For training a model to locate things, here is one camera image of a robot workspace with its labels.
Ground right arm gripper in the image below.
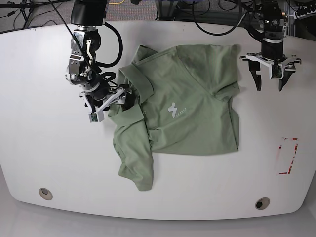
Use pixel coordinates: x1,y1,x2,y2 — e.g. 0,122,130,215
79,82,136,122

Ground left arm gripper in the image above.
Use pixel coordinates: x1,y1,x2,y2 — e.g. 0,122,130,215
240,40,302,91

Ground green polo shirt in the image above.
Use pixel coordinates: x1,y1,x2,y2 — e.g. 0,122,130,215
108,44,239,191

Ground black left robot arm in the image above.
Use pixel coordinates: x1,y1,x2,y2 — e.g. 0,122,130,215
241,0,302,91

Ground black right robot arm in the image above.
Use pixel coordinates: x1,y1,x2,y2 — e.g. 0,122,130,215
65,0,132,122

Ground white power strip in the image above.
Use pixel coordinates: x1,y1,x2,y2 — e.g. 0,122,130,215
294,5,316,20

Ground red tape rectangle marker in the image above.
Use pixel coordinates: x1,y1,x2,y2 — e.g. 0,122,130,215
276,137,299,175

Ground black tripod legs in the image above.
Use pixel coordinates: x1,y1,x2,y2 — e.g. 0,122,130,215
0,0,57,34

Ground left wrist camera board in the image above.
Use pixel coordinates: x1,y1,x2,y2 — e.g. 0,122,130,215
272,65,282,79

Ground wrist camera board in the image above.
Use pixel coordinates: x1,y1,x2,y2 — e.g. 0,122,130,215
89,113,98,122
272,65,282,79

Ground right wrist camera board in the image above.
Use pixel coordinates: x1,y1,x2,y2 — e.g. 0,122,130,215
89,113,98,122

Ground left table cable grommet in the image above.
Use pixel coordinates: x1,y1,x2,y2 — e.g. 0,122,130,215
39,188,53,201

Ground table cable grommet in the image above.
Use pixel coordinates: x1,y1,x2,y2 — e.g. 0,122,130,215
255,197,270,210
39,188,53,201

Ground right table cable grommet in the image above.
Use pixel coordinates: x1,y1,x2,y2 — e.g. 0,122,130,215
255,197,270,210

